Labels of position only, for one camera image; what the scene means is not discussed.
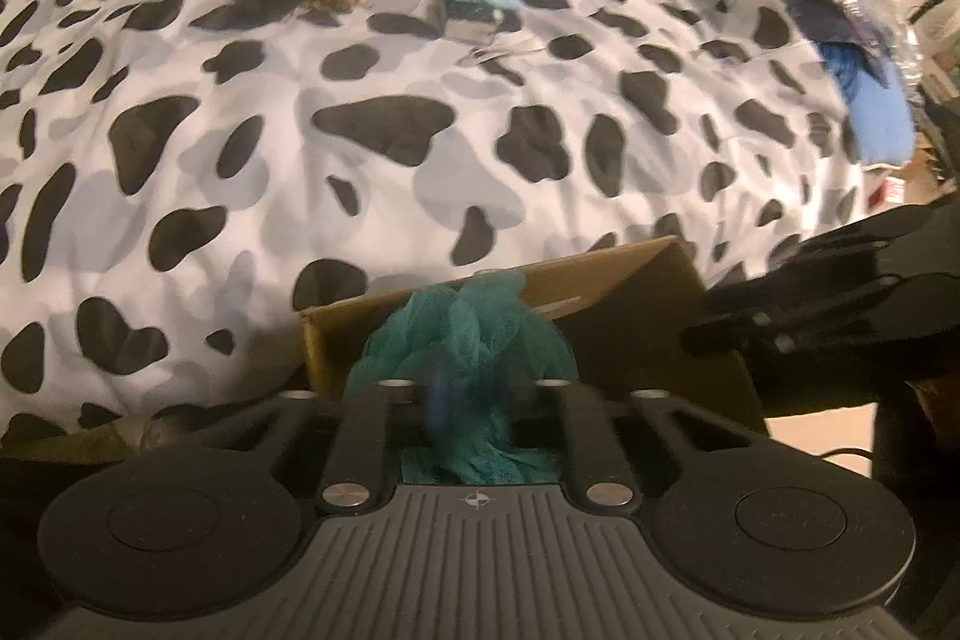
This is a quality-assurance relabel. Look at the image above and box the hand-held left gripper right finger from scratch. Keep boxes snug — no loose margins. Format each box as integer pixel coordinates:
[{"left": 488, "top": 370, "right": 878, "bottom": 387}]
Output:
[{"left": 523, "top": 377, "right": 760, "bottom": 512}]

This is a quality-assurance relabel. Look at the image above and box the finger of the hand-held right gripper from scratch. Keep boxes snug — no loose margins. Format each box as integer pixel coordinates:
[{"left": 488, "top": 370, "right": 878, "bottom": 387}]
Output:
[
  {"left": 774, "top": 207, "right": 940, "bottom": 279},
  {"left": 681, "top": 275, "right": 903, "bottom": 357}
]

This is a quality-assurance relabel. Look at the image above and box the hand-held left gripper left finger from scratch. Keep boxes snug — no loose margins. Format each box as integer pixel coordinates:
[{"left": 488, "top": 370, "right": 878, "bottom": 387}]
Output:
[{"left": 187, "top": 377, "right": 434, "bottom": 515}]

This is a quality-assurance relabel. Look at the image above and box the teal mesh bath sponge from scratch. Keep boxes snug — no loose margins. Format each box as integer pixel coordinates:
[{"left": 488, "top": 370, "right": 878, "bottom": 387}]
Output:
[{"left": 347, "top": 269, "right": 580, "bottom": 486}]

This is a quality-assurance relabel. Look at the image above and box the cardboard box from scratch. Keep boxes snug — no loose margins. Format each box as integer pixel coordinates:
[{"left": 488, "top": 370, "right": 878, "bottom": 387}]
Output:
[{"left": 298, "top": 236, "right": 771, "bottom": 440}]

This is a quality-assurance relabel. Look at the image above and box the bright blue cloth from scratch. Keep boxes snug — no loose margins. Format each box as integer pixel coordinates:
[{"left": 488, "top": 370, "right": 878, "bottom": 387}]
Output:
[{"left": 820, "top": 40, "right": 917, "bottom": 167}]

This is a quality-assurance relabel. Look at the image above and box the dark navy cloth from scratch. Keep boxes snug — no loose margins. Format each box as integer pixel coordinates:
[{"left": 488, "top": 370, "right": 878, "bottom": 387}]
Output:
[{"left": 763, "top": 0, "right": 887, "bottom": 52}]

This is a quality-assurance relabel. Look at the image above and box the cow print blanket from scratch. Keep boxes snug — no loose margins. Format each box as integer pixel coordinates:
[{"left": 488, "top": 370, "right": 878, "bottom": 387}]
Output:
[{"left": 0, "top": 0, "right": 872, "bottom": 447}]

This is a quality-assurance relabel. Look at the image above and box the small white object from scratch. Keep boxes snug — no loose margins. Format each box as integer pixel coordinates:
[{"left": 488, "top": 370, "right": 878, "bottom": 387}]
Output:
[{"left": 466, "top": 38, "right": 542, "bottom": 65}]

